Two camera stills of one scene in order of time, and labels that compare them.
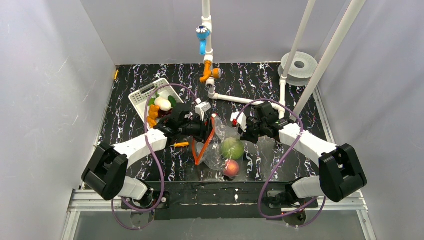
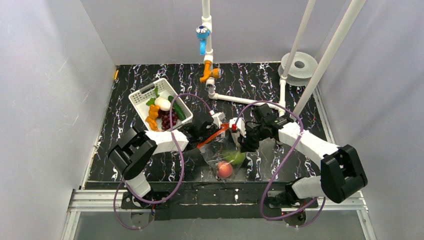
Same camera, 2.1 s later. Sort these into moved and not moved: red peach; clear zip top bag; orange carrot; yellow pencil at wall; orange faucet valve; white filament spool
Moved: clear zip top bag; red peach
Not moved: white filament spool; yellow pencil at wall; orange carrot; orange faucet valve
